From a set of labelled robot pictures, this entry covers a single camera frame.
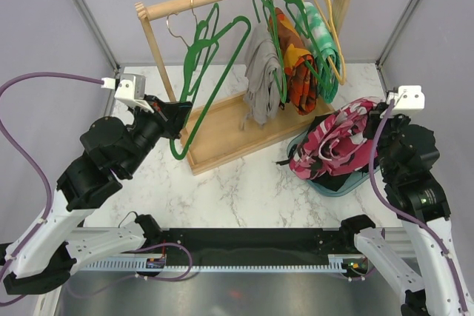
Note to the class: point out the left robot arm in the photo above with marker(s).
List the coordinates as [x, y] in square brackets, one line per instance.
[46, 257]

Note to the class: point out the green white tie-dye trousers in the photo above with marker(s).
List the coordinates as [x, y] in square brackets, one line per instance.
[331, 54]

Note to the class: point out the orange patterned trousers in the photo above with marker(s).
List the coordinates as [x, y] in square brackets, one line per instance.
[302, 88]

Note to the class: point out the grey trousers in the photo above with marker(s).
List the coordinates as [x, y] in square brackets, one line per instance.
[263, 71]

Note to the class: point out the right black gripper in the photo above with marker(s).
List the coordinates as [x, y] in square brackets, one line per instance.
[375, 115]

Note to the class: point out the green hanger with tie-dye trousers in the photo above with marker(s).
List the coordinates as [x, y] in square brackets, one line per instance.
[300, 12]

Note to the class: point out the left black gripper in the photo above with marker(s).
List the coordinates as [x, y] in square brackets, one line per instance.
[172, 116]

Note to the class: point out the pink camouflage trousers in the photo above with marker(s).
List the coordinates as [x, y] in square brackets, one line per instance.
[334, 145]

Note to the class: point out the green hanger with grey trousers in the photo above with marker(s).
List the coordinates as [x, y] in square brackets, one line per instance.
[270, 17]

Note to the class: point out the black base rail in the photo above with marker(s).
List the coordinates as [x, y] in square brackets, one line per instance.
[251, 248]

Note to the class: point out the green hanger with orange trousers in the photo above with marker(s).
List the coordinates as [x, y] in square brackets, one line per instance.
[292, 22]

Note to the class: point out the green hanger with black trousers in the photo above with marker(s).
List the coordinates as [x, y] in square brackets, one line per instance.
[205, 30]

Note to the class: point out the blue transparent plastic bin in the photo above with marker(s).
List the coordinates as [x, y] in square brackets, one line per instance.
[355, 179]

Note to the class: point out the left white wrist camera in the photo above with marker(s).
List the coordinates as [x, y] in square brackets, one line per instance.
[129, 89]

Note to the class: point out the black trousers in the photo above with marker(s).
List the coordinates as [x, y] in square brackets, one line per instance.
[333, 183]

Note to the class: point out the yellow hanger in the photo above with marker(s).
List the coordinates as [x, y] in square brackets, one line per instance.
[325, 8]

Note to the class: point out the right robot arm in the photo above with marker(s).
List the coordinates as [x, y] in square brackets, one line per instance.
[420, 203]

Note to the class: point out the wooden clothes rack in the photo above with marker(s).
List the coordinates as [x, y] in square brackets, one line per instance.
[223, 139]

